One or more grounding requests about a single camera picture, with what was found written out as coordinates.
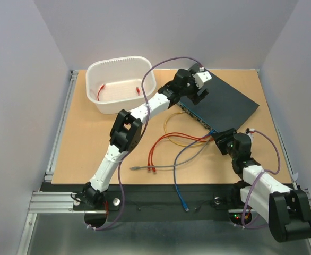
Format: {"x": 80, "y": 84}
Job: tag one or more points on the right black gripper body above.
{"x": 225, "y": 145}

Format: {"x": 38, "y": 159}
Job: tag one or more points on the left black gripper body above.
{"x": 191, "y": 87}

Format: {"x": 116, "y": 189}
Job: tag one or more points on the dark network switch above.
{"x": 223, "y": 108}

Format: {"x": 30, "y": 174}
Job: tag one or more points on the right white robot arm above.
{"x": 287, "y": 212}

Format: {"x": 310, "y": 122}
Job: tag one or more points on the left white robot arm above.
{"x": 126, "y": 131}

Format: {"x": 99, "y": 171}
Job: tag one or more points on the white plastic tub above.
{"x": 117, "y": 83}

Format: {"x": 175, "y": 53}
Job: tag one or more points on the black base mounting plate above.
{"x": 154, "y": 203}

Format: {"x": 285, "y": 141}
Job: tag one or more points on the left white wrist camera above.
{"x": 201, "y": 78}

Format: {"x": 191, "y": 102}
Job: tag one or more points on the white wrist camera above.
{"x": 201, "y": 78}
{"x": 250, "y": 132}

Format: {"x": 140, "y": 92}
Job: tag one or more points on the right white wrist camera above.
{"x": 250, "y": 132}

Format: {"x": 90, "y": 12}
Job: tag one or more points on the aluminium frame rail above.
{"x": 49, "y": 202}

